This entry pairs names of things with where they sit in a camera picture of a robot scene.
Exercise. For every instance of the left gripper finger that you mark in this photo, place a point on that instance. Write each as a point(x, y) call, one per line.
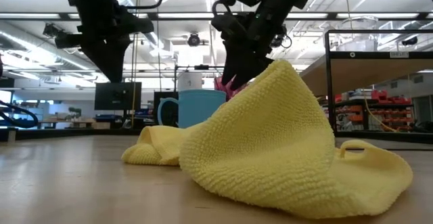
point(119, 61)
point(96, 61)

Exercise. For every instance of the blue plastic mug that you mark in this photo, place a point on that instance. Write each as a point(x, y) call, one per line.
point(199, 109)

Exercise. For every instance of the black ceiling spotlight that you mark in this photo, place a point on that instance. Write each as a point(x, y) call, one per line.
point(283, 41)
point(193, 40)
point(52, 30)

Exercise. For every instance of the background wooden workbench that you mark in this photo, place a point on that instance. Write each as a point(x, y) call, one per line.
point(78, 124)

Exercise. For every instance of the white cylindrical tank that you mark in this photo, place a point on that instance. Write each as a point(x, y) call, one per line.
point(189, 82)

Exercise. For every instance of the large black monitor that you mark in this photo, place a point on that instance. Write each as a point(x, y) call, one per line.
point(168, 112)

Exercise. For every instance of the rack with red bins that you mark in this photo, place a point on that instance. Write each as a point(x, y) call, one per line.
point(389, 100)

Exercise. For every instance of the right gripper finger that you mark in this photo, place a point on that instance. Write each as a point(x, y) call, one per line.
point(252, 70)
point(228, 66)

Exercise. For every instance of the clear plastic cup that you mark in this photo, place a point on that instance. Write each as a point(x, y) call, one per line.
point(357, 38)

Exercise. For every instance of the yellow microfibre cloth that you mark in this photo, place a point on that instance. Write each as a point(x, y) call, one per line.
point(270, 142)

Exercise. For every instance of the black cart frame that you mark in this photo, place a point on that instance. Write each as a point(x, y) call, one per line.
point(202, 67)

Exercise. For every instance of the small black monitor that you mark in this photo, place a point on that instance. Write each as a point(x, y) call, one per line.
point(116, 95)

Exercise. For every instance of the overhead beam with light strips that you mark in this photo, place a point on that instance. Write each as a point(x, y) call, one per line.
point(189, 15)

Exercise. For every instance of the red ribbed plastic tumbler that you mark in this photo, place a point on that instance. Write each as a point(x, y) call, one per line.
point(230, 92)

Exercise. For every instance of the wooden shelf black frame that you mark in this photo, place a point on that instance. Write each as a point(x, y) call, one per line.
point(372, 75)

